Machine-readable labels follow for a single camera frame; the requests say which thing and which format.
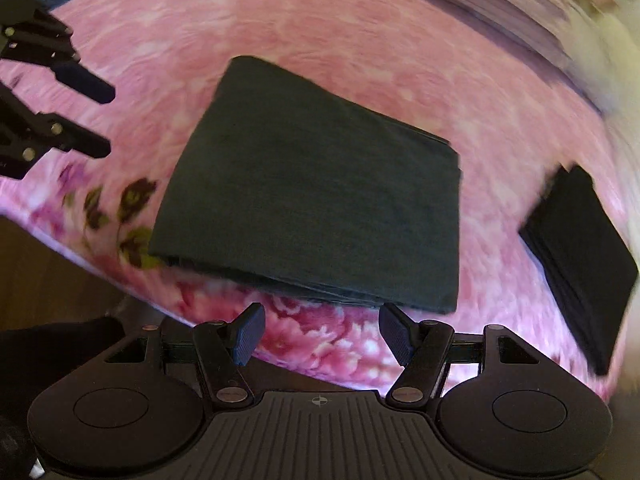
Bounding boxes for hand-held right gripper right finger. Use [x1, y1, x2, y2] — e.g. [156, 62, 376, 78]
[378, 302, 543, 408]

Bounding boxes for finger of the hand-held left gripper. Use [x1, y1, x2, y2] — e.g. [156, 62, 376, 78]
[0, 80, 112, 181]
[0, 0, 117, 107]

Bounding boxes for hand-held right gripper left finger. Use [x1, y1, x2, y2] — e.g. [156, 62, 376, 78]
[102, 302, 267, 411]

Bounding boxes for grey-blue jeans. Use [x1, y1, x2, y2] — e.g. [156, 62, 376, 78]
[147, 55, 463, 315]

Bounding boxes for black garment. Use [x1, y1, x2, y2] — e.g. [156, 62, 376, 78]
[517, 162, 640, 377]

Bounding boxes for pink rose blanket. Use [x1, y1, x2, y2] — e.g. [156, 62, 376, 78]
[0, 0, 632, 402]

